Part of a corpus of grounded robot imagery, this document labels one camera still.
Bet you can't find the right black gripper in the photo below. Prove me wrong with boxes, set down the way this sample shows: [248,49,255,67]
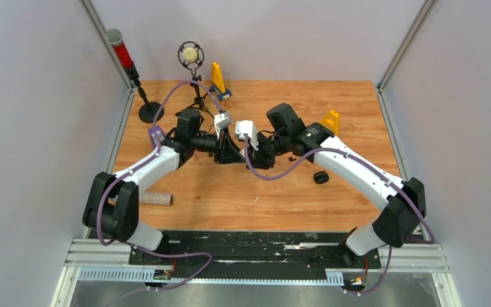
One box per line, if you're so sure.
[246,131,290,169]

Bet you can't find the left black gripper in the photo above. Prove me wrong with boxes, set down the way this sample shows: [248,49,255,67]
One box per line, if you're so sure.
[191,127,246,166]

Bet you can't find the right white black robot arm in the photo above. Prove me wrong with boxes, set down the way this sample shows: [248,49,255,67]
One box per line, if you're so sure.
[235,103,426,267]

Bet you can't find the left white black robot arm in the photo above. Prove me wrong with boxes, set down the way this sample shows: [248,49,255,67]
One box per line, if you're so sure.
[82,109,231,264]

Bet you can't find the black earbud case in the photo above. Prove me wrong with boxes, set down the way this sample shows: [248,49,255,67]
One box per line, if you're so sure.
[313,171,330,184]

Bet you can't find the yellow blue toy block tower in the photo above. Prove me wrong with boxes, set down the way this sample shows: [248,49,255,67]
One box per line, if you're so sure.
[210,62,231,100]

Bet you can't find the purple box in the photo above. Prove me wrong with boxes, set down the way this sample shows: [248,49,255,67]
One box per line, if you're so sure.
[148,125,166,149]

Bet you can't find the yellow green toy block stack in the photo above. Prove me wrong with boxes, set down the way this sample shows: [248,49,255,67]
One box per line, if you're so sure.
[320,110,339,136]

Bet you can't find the red microphone on stand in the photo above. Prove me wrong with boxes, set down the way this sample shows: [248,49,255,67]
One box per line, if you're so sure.
[105,29,164,123]

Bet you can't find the glittery silver tube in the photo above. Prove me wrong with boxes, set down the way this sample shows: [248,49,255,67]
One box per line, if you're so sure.
[139,192,174,206]

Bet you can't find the cream microphone on tripod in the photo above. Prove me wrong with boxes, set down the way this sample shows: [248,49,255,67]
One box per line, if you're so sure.
[178,41,213,116]

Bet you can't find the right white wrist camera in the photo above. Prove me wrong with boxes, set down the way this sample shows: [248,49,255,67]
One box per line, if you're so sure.
[235,120,258,151]

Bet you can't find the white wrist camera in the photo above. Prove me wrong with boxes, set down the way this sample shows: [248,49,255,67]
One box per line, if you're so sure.
[214,111,232,138]
[235,120,258,151]

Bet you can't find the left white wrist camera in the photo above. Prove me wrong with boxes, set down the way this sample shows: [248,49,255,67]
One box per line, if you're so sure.
[214,111,232,138]

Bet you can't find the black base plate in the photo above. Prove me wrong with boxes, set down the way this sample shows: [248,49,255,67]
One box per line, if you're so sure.
[129,230,382,280]

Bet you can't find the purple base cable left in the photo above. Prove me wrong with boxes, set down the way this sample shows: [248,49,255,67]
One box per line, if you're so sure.
[131,243,214,293]

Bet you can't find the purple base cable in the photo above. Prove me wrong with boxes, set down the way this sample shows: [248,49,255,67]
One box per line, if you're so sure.
[131,243,214,293]
[341,246,394,296]

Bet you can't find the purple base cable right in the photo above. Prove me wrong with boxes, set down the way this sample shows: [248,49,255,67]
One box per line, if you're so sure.
[341,246,394,296]

